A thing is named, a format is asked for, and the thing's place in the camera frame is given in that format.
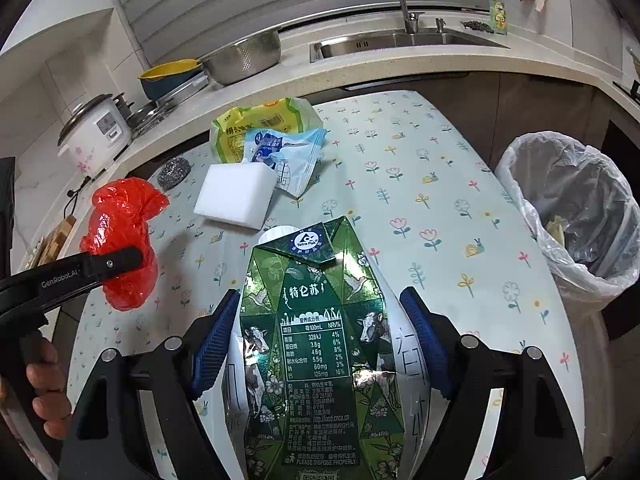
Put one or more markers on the steel sink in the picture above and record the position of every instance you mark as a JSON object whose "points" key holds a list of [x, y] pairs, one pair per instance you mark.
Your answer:
{"points": [[400, 45]]}

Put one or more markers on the grey tray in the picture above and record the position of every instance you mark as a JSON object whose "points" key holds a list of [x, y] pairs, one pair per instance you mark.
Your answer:
{"points": [[185, 90]]}

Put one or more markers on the yellow and blue basin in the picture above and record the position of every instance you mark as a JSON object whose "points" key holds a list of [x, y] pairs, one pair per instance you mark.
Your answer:
{"points": [[165, 77]]}

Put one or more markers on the grey trash bin with liner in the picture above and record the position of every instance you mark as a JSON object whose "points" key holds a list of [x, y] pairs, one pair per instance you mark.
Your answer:
{"points": [[600, 195]]}

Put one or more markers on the person's left hand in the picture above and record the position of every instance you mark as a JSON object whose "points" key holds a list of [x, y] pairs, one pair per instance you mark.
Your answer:
{"points": [[47, 380]]}

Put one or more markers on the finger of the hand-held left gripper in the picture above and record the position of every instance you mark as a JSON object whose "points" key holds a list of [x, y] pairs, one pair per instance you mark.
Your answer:
{"points": [[115, 261]]}

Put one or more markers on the green milk carton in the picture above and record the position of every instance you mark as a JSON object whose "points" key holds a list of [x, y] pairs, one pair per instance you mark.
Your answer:
{"points": [[310, 335]]}

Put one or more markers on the yellow-green snack bag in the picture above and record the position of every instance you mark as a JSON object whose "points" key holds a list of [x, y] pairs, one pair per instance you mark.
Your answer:
{"points": [[250, 120]]}

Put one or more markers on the dish soap bottle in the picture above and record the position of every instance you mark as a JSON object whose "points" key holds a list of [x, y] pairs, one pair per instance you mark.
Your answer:
{"points": [[498, 15]]}

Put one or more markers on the dark scouring pad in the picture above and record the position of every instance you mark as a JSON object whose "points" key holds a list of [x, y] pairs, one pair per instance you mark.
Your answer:
{"points": [[475, 26]]}

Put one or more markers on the wooden cutting board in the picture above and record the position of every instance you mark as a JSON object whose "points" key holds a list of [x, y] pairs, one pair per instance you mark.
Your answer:
{"points": [[52, 242]]}

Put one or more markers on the sink soap pump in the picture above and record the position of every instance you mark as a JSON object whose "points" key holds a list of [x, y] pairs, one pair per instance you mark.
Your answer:
{"points": [[440, 25]]}

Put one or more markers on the black gas stove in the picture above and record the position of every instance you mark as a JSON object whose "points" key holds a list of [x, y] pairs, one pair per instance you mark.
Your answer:
{"points": [[630, 92]]}

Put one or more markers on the white wall cabinet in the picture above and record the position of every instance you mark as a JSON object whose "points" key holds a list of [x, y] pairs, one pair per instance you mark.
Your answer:
{"points": [[65, 30]]}

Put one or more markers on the white sponge block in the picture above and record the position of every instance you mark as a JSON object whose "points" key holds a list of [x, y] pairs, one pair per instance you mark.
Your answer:
{"points": [[235, 200]]}

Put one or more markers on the steel colander bowl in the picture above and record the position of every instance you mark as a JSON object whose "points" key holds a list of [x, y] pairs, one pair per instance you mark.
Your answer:
{"points": [[245, 57]]}

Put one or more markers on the metal steamer rack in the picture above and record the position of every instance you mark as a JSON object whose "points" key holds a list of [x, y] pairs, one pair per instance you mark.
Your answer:
{"points": [[150, 112]]}

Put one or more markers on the red plastic bag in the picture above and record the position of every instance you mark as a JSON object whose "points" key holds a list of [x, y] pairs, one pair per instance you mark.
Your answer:
{"points": [[120, 220]]}

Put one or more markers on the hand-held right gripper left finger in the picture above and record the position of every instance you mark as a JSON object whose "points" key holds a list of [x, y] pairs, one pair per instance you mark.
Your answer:
{"points": [[215, 345]]}

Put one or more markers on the white rice cooker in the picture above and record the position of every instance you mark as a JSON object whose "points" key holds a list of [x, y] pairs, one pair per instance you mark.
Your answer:
{"points": [[95, 135]]}

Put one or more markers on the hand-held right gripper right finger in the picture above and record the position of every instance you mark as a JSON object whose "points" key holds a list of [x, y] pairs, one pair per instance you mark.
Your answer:
{"points": [[425, 335]]}

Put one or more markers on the floral tablecloth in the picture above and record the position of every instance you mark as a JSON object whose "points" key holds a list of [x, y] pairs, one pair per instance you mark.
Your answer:
{"points": [[425, 185]]}

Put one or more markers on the steel wool scrubber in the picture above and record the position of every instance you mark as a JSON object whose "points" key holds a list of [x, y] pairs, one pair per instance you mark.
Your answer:
{"points": [[175, 172]]}

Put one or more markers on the blue and white wrapper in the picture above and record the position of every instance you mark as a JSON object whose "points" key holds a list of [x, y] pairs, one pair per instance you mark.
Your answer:
{"points": [[280, 155]]}

